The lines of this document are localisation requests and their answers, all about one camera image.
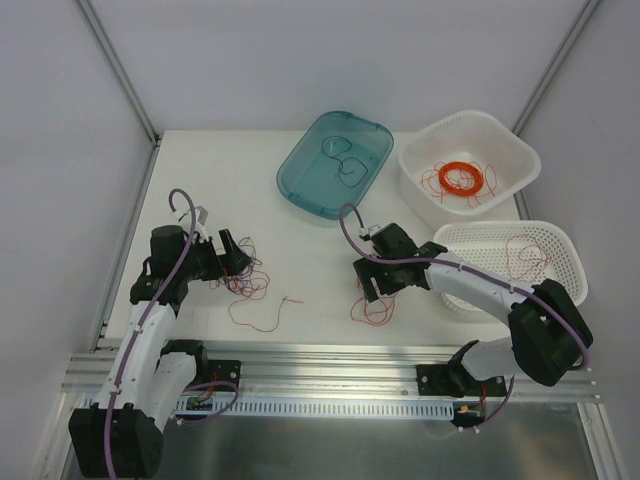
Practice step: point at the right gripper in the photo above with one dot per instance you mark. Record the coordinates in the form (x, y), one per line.
(372, 279)

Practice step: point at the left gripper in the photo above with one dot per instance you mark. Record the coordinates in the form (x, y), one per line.
(220, 257)

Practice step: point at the red purple wire ball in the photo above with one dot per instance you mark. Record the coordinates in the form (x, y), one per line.
(251, 285)

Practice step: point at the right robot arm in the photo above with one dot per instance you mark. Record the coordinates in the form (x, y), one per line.
(547, 334)

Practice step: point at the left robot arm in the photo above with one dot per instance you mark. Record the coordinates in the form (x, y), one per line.
(120, 435)

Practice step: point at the teal transparent plastic tray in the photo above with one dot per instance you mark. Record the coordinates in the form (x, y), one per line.
(335, 162)

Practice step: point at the white deep plastic basket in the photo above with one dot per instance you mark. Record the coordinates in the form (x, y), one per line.
(463, 168)

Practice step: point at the white perforated shallow basket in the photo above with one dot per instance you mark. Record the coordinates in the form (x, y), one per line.
(529, 251)

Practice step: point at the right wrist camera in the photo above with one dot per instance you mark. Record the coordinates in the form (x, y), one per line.
(365, 233)

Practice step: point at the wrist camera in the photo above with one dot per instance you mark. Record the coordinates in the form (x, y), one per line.
(365, 233)
(193, 224)

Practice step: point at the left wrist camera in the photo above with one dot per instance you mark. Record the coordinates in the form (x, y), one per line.
(193, 224)

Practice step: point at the aluminium mounting rail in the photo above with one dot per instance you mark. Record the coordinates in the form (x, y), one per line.
(332, 371)

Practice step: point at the white slotted cable duct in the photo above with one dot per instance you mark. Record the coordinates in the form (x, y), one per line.
(342, 408)

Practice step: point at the left aluminium frame post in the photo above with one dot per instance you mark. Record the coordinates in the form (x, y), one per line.
(106, 47)

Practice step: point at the aluminium frame post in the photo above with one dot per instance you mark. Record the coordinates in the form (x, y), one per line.
(576, 30)
(106, 47)

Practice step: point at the right aluminium frame post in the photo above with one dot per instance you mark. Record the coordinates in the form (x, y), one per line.
(576, 30)

